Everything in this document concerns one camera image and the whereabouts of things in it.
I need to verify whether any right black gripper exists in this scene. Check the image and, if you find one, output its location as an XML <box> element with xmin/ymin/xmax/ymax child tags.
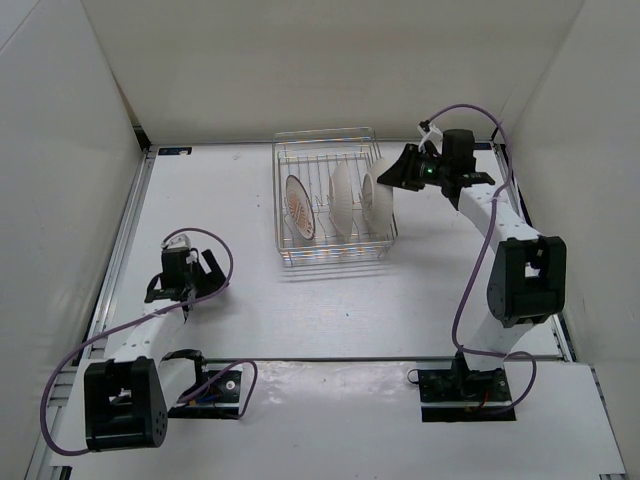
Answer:
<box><xmin>377</xmin><ymin>145</ymin><xmax>450</xmax><ymax>193</ymax></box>

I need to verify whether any orange patterned plate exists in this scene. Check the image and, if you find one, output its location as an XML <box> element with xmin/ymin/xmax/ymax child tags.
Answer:
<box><xmin>285</xmin><ymin>175</ymin><xmax>315</xmax><ymax>240</ymax></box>

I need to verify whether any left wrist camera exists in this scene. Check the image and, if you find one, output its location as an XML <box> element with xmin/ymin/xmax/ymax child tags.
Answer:
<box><xmin>160</xmin><ymin>233</ymin><xmax>192</xmax><ymax>251</ymax></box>

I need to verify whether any left table label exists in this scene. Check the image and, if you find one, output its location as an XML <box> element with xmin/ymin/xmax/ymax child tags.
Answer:
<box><xmin>157</xmin><ymin>147</ymin><xmax>192</xmax><ymax>156</ymax></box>

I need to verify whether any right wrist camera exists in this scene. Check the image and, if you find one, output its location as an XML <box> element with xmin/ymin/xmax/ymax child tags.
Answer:
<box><xmin>418</xmin><ymin>120</ymin><xmax>443</xmax><ymax>153</ymax></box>

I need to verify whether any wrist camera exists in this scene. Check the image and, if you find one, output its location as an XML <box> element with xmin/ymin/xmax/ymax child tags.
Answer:
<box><xmin>418</xmin><ymin>120</ymin><xmax>443</xmax><ymax>153</ymax></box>
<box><xmin>160</xmin><ymin>233</ymin><xmax>192</xmax><ymax>251</ymax></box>

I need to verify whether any chrome wire dish rack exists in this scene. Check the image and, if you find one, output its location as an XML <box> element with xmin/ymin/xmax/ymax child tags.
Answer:
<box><xmin>272</xmin><ymin>127</ymin><xmax>397</xmax><ymax>267</ymax></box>

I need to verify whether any white middle plate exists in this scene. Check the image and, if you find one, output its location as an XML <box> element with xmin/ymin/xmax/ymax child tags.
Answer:
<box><xmin>329</xmin><ymin>161</ymin><xmax>353</xmax><ymax>241</ymax></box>

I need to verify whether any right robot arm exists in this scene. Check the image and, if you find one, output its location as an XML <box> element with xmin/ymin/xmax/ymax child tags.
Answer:
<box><xmin>376</xmin><ymin>123</ymin><xmax>567</xmax><ymax>400</ymax></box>

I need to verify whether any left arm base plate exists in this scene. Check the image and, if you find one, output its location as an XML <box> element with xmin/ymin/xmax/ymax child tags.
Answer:
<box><xmin>168</xmin><ymin>366</ymin><xmax>243</xmax><ymax>420</ymax></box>

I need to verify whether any flower patterned plate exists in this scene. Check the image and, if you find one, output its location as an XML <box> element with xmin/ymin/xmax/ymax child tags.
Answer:
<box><xmin>361</xmin><ymin>157</ymin><xmax>393</xmax><ymax>235</ymax></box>

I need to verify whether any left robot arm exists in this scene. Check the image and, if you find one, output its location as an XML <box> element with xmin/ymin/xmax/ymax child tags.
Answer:
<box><xmin>83</xmin><ymin>246</ymin><xmax>227</xmax><ymax>452</ymax></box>

